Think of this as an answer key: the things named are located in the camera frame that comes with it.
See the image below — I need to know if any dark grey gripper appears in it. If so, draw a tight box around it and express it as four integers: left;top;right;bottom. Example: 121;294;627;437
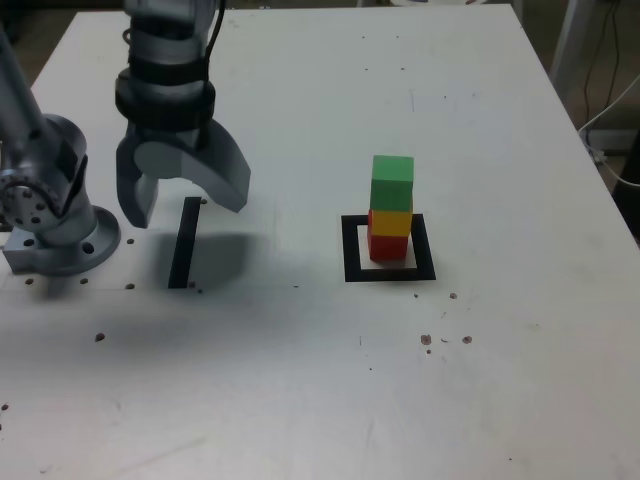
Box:
115;119;252;230

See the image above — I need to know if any green cube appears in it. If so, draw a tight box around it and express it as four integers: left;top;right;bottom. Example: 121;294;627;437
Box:
369;154;416;213

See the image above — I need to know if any yellow cube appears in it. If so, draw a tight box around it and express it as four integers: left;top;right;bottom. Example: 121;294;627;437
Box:
368;208;414;238

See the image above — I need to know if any red cube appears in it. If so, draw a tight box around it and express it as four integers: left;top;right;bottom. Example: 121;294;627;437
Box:
367;209;409;263

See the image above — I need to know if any black tape square outline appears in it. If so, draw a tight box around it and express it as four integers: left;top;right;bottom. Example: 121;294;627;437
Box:
340;213;437;284

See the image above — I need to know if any black tape strip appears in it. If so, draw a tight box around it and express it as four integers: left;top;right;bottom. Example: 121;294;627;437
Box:
167;196;202;290

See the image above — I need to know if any white frame post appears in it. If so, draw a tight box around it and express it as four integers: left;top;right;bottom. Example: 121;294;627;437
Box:
549;0;589;89

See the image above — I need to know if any white background cable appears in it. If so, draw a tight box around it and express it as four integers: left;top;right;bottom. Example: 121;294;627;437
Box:
578;74;640;187

